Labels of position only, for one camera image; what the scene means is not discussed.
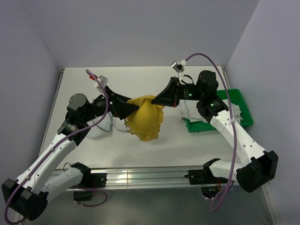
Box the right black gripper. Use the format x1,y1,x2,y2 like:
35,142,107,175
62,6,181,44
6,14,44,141
151,76,204,107

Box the green plastic bin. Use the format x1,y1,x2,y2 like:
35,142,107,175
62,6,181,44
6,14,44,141
184,89,254,133

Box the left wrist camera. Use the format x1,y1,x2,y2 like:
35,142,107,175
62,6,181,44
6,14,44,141
90,75,108,91

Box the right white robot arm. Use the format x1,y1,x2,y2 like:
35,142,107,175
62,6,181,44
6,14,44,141
152,70,278,193

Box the white garments in bin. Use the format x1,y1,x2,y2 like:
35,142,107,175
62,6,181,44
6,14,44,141
179,100,243,123

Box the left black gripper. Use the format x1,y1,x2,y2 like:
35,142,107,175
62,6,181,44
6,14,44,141
82,85,139,123

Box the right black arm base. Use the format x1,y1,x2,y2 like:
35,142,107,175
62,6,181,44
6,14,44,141
184,168,228,185

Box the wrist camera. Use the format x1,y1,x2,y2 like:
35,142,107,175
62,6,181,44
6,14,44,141
171,60,187,81
90,75,108,91

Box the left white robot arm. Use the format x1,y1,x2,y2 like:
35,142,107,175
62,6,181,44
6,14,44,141
1,86,139,225

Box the yellow bra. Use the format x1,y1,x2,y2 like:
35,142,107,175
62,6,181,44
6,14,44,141
125,95,164,142

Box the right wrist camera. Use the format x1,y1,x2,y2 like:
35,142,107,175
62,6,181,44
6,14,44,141
171,60,187,81

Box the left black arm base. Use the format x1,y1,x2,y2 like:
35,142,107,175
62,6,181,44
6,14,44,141
74,172,107,189

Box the aluminium mounting rail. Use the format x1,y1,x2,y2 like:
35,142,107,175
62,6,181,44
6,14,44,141
46,165,242,193

